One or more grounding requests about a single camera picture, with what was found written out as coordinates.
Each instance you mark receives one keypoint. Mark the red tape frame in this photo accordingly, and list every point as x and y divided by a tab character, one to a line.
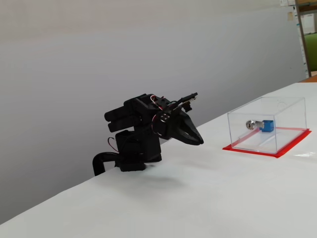
247	151

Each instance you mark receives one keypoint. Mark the blue lego brick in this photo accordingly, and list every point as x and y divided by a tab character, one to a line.
268	126

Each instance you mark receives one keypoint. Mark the silver lock cylinder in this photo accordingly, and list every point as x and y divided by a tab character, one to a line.
250	124

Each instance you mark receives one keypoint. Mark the black table clamp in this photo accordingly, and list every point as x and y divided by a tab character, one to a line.
97	163

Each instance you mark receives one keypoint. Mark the transparent plastic box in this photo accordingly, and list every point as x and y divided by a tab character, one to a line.
284	111

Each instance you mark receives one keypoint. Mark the wooden shelf frame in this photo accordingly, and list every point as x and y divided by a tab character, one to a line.
303	39

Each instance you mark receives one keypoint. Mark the green panel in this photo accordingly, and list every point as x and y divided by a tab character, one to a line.
312	52

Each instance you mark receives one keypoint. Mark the white paper label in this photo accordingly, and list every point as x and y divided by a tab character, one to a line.
287	2

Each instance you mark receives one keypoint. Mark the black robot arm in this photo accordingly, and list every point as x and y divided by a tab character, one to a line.
138	138

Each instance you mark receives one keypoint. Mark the beige sticky note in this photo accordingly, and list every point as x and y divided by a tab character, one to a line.
289	15

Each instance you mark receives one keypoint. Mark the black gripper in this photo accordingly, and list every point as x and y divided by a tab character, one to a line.
179	129

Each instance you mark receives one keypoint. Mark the white storage box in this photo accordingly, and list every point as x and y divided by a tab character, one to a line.
308	23

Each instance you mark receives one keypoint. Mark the black wrist camera board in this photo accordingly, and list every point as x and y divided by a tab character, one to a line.
190	96

